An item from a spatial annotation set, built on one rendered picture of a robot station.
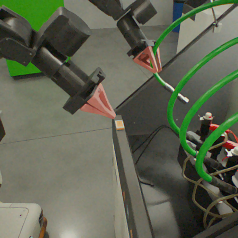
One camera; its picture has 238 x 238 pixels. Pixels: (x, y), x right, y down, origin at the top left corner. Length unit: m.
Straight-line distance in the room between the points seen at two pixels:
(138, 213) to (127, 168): 0.17
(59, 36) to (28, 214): 1.26
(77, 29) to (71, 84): 0.11
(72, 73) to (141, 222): 0.41
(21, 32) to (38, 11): 3.33
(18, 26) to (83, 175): 1.72
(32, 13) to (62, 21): 3.34
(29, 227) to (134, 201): 0.94
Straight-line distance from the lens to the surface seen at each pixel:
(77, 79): 0.47
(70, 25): 0.44
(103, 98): 0.52
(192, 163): 0.78
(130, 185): 0.72
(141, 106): 1.03
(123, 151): 0.83
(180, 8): 6.76
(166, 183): 0.90
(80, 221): 1.81
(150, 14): 0.79
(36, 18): 3.80
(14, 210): 1.62
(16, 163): 2.35
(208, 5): 0.72
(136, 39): 0.77
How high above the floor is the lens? 1.50
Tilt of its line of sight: 33 degrees down
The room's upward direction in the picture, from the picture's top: straight up
